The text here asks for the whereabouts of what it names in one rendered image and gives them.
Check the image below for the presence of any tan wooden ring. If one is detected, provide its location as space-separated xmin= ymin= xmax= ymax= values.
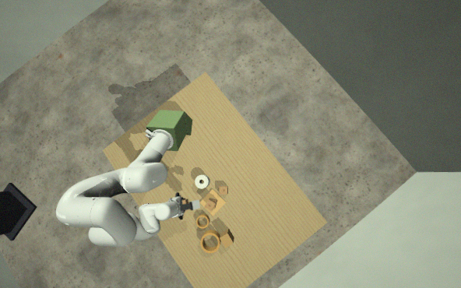
xmin=201 ymin=230 xmax=221 ymax=253

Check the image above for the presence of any light tan square board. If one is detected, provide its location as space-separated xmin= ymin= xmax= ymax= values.
xmin=200 ymin=189 xmax=226 ymax=216

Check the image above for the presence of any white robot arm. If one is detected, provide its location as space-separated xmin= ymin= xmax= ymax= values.
xmin=56 ymin=129 xmax=200 ymax=247

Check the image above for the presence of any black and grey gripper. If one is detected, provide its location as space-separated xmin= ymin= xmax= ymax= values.
xmin=171 ymin=192 xmax=185 ymax=220

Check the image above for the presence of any tan hollow ring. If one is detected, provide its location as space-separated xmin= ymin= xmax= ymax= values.
xmin=196 ymin=214 xmax=210 ymax=229

